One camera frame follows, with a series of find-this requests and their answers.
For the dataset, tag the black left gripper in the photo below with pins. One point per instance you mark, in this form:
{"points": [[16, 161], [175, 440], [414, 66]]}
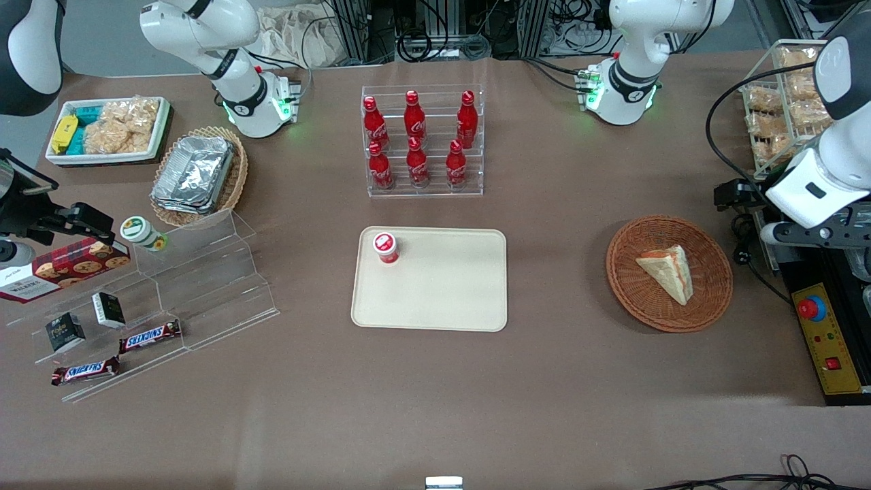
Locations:
{"points": [[744, 197]]}

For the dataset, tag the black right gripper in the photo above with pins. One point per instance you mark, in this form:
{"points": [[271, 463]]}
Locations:
{"points": [[20, 216]]}

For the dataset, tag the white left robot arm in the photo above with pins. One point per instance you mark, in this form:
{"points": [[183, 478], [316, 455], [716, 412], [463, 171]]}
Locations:
{"points": [[633, 75]]}

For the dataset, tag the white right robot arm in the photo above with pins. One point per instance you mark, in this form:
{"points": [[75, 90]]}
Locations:
{"points": [[248, 95]]}

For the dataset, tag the triangular wrapped sandwich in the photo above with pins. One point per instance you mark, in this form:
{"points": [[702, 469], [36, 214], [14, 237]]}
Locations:
{"points": [[670, 272]]}

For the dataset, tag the round wicker basket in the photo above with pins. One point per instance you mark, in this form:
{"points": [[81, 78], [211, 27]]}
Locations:
{"points": [[633, 286]]}

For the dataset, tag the oval wicker basket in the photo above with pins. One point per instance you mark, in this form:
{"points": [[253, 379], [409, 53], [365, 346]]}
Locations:
{"points": [[237, 173]]}

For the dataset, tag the beige plastic tray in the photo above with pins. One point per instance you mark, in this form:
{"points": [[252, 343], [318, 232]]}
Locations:
{"points": [[442, 286]]}

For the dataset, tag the red tartan cookie box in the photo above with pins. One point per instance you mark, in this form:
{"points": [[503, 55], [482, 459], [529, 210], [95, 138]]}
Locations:
{"points": [[64, 269]]}

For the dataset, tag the white jar with green lid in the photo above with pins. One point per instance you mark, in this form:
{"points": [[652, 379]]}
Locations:
{"points": [[141, 233]]}

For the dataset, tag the bagged bread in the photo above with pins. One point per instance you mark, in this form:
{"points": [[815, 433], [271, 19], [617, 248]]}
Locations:
{"points": [[799, 64], [772, 146], [763, 99], [810, 114]]}

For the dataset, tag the teal snack packet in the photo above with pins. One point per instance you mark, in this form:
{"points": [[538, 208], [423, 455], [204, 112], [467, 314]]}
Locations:
{"points": [[77, 141], [87, 113]]}

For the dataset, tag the clear bag of crackers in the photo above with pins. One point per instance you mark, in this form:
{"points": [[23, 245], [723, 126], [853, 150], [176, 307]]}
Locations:
{"points": [[116, 139], [133, 112]]}

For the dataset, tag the small black carton box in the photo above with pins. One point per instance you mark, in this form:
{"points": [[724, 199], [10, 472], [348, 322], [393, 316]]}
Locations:
{"points": [[66, 332], [109, 309]]}

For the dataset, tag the yellow snack packet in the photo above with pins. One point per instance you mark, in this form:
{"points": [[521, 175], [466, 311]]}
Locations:
{"points": [[64, 133]]}

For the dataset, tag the white rectangular snack bin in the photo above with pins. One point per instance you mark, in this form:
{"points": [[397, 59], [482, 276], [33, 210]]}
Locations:
{"points": [[156, 136]]}

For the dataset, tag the stack of foil trays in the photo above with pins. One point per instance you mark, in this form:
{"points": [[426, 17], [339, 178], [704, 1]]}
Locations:
{"points": [[194, 173]]}

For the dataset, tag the Snickers chocolate bar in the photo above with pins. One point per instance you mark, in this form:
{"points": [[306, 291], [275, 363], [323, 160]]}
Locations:
{"points": [[150, 337], [85, 371]]}

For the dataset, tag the clear acrylic step shelf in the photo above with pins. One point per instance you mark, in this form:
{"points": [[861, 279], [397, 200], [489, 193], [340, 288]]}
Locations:
{"points": [[204, 286]]}

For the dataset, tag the yellow emergency stop panel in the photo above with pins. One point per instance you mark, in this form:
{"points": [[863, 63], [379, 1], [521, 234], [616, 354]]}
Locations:
{"points": [[833, 347]]}

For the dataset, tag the beige crumpled cloth bag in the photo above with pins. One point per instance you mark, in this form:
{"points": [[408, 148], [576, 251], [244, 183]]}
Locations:
{"points": [[292, 37]]}

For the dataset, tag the red cola bottle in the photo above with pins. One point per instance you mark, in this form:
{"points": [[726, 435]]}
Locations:
{"points": [[456, 168], [374, 124], [380, 169], [466, 121], [414, 119], [417, 165]]}

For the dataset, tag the small cup with red lid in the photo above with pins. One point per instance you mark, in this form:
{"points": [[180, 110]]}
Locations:
{"points": [[386, 247]]}

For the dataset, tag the clear acrylic bottle rack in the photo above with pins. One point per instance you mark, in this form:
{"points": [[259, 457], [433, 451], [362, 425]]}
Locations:
{"points": [[435, 190]]}

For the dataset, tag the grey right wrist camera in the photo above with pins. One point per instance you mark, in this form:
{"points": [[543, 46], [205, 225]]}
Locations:
{"points": [[15, 254]]}

